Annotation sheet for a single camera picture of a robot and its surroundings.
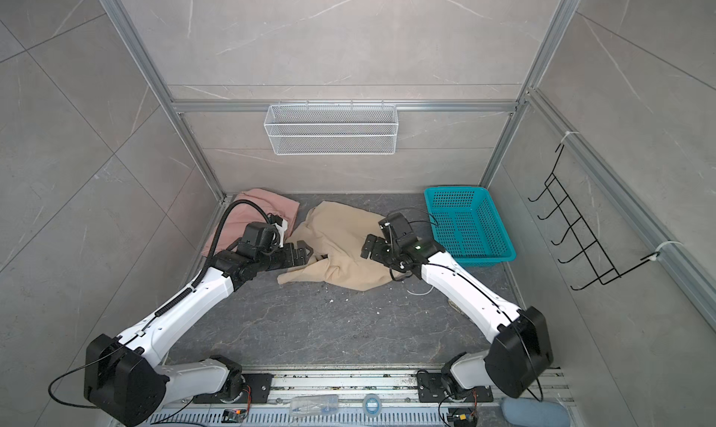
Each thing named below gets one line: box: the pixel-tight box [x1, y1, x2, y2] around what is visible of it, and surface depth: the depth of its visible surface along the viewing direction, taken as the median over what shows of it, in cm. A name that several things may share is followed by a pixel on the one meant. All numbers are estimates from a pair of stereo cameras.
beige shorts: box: [276, 201, 409, 291], surface depth 93 cm
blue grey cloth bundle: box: [499, 397, 572, 427], surface depth 70 cm
